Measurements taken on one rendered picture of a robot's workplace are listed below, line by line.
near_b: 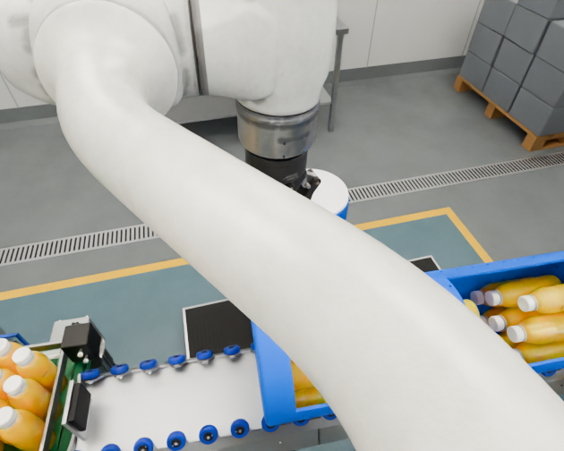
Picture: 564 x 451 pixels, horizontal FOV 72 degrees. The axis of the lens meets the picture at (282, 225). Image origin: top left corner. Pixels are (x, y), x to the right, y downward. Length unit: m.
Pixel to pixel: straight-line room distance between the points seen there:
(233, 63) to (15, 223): 3.05
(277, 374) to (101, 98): 0.68
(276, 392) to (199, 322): 1.34
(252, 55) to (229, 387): 0.92
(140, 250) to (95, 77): 2.50
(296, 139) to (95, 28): 0.21
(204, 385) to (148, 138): 0.98
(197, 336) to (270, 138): 1.76
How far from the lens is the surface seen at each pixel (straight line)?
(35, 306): 2.74
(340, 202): 1.40
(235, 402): 1.12
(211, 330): 2.11
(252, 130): 0.42
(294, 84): 0.38
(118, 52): 0.31
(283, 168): 0.44
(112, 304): 2.54
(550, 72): 3.88
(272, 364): 0.83
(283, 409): 0.88
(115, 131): 0.23
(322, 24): 0.37
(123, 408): 1.18
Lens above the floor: 1.97
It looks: 46 degrees down
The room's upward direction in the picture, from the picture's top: straight up
